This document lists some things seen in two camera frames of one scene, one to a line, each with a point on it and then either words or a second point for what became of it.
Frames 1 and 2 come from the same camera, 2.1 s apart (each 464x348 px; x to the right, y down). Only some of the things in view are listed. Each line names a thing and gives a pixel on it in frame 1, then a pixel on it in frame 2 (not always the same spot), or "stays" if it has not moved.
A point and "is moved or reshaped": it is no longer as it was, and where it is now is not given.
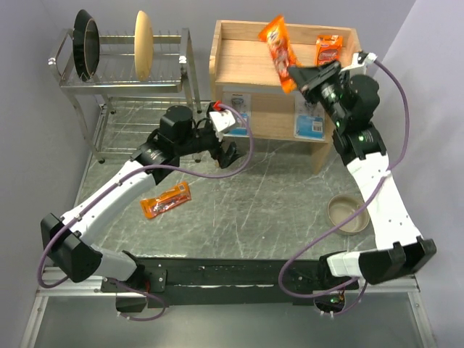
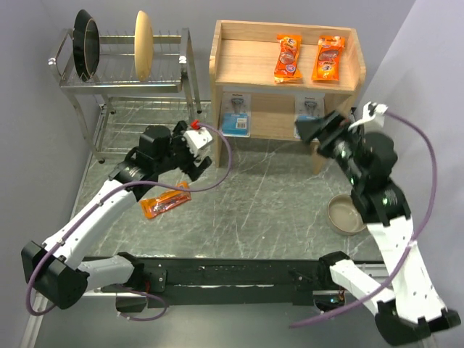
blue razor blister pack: [309, 119] stays
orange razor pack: [153, 206] stays
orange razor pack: [328, 48] stays
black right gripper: [306, 76] -> [315, 129]
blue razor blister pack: [242, 101] stays
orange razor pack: [281, 53] is moved or reshaped
